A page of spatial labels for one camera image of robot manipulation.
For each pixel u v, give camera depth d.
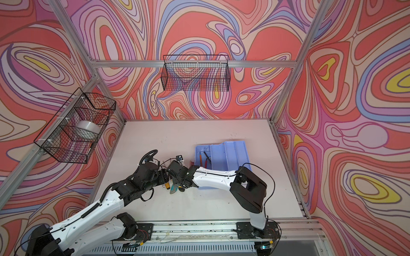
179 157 0.77
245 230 0.74
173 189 0.86
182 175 0.64
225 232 0.75
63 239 0.40
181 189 0.86
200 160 0.99
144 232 0.72
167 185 0.86
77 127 0.68
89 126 0.74
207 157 0.99
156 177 0.64
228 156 0.86
